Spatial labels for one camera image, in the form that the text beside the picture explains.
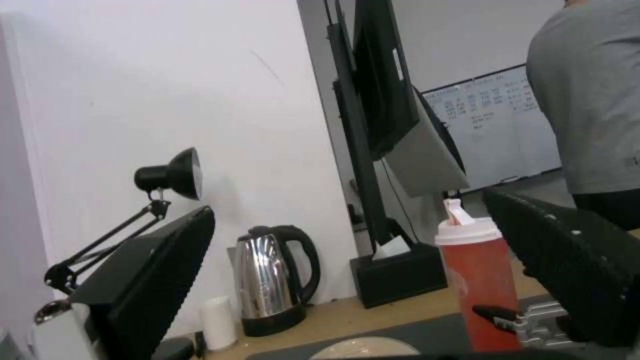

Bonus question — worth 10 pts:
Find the person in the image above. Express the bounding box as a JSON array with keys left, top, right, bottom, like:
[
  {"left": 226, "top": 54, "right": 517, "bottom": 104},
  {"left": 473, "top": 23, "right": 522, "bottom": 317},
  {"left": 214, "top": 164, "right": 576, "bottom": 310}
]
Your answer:
[{"left": 526, "top": 0, "right": 640, "bottom": 239}]

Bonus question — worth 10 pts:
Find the round beige plate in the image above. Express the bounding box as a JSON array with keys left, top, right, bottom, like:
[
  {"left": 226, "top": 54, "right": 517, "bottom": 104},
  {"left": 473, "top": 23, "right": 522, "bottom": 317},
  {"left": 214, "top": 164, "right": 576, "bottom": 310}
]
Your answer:
[{"left": 308, "top": 336, "right": 420, "bottom": 360}]

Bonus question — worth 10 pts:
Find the white paper roll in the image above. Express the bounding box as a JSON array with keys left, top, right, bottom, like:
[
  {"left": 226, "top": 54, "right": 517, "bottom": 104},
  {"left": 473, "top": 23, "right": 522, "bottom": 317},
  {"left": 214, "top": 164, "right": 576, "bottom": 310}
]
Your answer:
[{"left": 199, "top": 295, "right": 239, "bottom": 352}]

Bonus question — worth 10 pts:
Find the white tissue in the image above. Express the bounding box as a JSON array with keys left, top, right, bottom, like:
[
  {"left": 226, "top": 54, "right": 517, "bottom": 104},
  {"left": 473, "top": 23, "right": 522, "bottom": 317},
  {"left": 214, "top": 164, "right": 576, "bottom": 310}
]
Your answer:
[{"left": 371, "top": 234, "right": 414, "bottom": 260}]

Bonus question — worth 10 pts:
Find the black tissue box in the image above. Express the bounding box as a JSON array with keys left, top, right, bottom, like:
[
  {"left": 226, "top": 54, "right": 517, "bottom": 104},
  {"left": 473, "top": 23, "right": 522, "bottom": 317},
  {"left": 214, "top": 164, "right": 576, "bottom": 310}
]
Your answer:
[{"left": 349, "top": 241, "right": 449, "bottom": 310}]

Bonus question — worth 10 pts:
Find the red cup with white lid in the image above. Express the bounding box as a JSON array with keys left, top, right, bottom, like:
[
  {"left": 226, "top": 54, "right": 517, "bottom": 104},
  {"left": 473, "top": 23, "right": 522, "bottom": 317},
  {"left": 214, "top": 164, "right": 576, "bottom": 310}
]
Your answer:
[{"left": 433, "top": 198, "right": 522, "bottom": 352}]

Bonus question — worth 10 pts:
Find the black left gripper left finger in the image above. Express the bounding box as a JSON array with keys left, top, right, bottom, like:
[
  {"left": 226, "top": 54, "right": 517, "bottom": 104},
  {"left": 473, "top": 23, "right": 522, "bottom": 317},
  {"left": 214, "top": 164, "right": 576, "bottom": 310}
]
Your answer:
[{"left": 30, "top": 205, "right": 217, "bottom": 360}]

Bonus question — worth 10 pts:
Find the black monitor with grey back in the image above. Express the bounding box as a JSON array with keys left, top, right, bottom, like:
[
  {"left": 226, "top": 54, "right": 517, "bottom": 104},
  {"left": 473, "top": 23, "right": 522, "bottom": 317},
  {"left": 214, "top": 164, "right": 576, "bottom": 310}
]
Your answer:
[{"left": 352, "top": 0, "right": 472, "bottom": 199}]

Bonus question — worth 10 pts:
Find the black articulated desk lamp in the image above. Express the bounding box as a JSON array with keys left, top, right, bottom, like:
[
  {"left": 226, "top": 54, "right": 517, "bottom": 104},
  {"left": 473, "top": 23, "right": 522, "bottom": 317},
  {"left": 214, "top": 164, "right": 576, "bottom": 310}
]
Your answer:
[{"left": 43, "top": 146, "right": 204, "bottom": 297}]

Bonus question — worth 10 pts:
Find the dark grey table mat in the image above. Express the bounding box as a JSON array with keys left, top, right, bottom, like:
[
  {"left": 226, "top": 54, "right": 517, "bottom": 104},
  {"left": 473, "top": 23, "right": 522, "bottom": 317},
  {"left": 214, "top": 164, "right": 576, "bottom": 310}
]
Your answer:
[{"left": 243, "top": 294, "right": 569, "bottom": 360}]

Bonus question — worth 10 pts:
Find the steel electric kettle black handle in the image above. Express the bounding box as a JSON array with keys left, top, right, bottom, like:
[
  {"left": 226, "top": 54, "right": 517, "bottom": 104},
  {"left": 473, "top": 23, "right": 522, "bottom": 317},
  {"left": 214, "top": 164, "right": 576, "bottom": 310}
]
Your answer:
[{"left": 233, "top": 224, "right": 322, "bottom": 337}]

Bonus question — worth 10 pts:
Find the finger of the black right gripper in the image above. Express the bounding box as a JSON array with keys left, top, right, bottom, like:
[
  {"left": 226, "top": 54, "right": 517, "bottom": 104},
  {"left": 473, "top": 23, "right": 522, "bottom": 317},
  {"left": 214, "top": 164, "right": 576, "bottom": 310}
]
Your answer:
[{"left": 472, "top": 299, "right": 576, "bottom": 348}]

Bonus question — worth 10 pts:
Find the black monitor stand pole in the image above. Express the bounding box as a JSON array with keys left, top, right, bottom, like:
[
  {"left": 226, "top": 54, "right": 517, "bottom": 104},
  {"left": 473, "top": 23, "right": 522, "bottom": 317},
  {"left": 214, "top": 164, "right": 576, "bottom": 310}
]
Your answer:
[{"left": 323, "top": 0, "right": 396, "bottom": 258}]

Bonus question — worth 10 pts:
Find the whiteboard with writing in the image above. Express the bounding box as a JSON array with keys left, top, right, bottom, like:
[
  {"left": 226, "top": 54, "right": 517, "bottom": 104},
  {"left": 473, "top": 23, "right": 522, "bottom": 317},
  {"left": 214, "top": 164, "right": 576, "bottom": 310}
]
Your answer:
[{"left": 418, "top": 63, "right": 564, "bottom": 194}]

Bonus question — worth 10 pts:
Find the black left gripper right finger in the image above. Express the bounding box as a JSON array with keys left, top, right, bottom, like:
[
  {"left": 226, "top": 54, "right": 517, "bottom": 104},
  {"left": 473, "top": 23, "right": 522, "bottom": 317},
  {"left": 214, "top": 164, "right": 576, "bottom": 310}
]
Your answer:
[{"left": 482, "top": 188, "right": 640, "bottom": 343}]

